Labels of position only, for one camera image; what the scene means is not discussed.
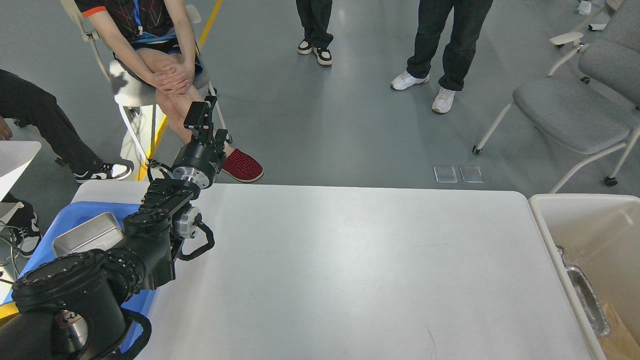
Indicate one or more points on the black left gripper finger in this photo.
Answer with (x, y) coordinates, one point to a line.
(199, 120)
(220, 138)

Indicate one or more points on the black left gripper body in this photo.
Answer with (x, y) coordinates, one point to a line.
(199, 163)

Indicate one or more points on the stainless steel rectangular tin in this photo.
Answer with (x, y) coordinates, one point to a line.
(100, 232)

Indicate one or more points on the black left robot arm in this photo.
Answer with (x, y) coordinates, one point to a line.
(71, 308)

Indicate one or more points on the white folding chair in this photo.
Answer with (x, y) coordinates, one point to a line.
(129, 93)

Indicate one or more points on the seated person red shoes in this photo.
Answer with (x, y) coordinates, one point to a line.
(154, 40)

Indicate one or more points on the blue plastic tray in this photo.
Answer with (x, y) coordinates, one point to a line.
(73, 215)

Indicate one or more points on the standing person black-white sneakers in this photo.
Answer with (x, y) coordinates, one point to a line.
(315, 17)

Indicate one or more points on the person in black trousers left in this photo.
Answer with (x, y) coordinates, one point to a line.
(28, 104)

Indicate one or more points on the white side table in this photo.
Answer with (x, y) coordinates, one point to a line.
(15, 157)

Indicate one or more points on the clear floor plate left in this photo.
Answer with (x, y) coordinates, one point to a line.
(445, 174)

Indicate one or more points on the clear floor plate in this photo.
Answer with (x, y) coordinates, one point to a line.
(471, 174)
(445, 174)

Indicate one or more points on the clear floor plate right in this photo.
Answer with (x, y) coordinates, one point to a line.
(471, 174)

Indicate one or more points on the grey padded chair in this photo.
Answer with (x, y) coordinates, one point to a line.
(573, 113)

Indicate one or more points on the white plastic waste bin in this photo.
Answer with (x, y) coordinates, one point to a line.
(599, 234)

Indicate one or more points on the foil tray inside bin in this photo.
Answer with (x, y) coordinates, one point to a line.
(586, 296)

